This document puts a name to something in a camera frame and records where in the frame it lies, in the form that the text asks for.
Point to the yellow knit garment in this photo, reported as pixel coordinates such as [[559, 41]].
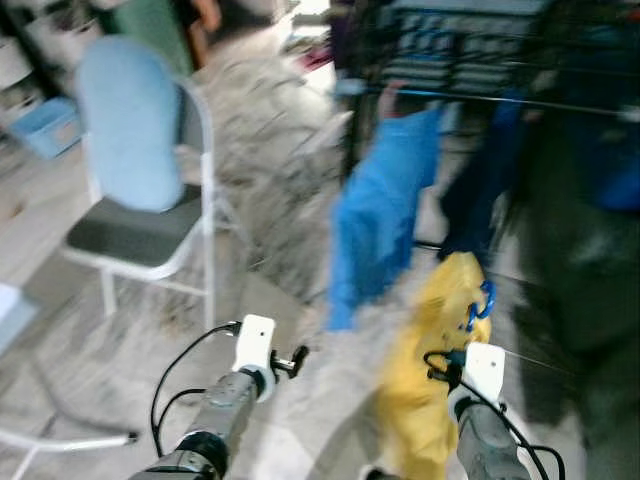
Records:
[[420, 400]]

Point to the blue plastic hanger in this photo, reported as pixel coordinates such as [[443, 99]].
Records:
[[490, 300]]

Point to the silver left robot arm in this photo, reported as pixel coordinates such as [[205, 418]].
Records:
[[225, 410]]

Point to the dark hanging garment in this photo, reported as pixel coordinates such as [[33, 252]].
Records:
[[580, 280]]

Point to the bright blue shirt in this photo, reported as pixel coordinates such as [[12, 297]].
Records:
[[385, 200]]

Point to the navy blue hooded garment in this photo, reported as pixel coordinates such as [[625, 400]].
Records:
[[480, 190]]

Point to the white folding chair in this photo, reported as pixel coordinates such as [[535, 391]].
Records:
[[130, 235]]

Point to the royal blue fabric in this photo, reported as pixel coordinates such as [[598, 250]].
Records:
[[620, 150]]

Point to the light blue cushion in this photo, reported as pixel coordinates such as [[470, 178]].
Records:
[[130, 120]]

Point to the black metal clothes rack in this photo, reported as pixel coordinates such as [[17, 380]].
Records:
[[450, 50]]

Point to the light blue storage bin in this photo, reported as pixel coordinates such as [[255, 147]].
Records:
[[45, 128]]

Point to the person in green top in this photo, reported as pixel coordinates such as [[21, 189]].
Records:
[[150, 30]]

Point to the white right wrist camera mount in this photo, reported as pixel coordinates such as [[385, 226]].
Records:
[[485, 370]]

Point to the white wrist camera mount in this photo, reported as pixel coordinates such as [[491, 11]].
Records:
[[485, 370], [255, 340]]

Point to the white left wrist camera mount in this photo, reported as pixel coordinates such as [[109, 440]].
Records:
[[255, 340]]

